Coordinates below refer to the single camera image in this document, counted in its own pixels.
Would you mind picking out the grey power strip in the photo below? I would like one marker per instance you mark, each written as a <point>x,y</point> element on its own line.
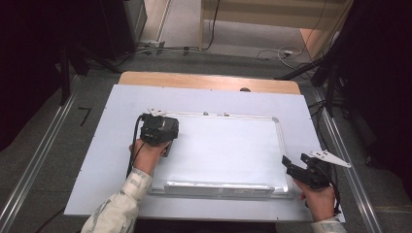
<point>151,43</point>

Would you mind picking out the large white base panel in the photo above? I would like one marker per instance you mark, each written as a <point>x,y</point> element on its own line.
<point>120,106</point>

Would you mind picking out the dark round table grommet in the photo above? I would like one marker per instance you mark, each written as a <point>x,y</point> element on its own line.
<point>245,89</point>

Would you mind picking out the wooden table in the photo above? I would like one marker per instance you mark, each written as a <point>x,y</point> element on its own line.
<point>207,81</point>

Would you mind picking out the aluminium rail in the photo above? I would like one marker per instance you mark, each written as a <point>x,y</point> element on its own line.
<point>35,161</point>
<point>353,187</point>

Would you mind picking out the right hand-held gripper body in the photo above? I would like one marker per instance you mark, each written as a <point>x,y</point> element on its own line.
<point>319,173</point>

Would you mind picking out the silver framed whiteboard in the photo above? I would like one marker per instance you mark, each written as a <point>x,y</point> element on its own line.
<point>226,152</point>

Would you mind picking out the black metal stand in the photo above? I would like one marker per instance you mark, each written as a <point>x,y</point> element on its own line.
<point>66,77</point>
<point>330,84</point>

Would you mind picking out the person's left hand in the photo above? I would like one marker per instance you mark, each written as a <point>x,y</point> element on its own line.
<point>147,158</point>

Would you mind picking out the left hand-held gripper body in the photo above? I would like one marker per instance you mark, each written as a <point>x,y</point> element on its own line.
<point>159,129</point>

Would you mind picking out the person's right hand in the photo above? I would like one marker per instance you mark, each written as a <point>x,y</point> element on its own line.
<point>319,202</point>

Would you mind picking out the light wooden furniture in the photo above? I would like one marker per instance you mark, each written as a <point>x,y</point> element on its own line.
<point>265,14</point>

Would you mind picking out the black cabinet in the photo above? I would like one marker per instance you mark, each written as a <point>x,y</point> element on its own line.
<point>120,26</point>

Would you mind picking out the black whiteboard eraser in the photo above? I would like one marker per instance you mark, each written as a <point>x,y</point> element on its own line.
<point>167,149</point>

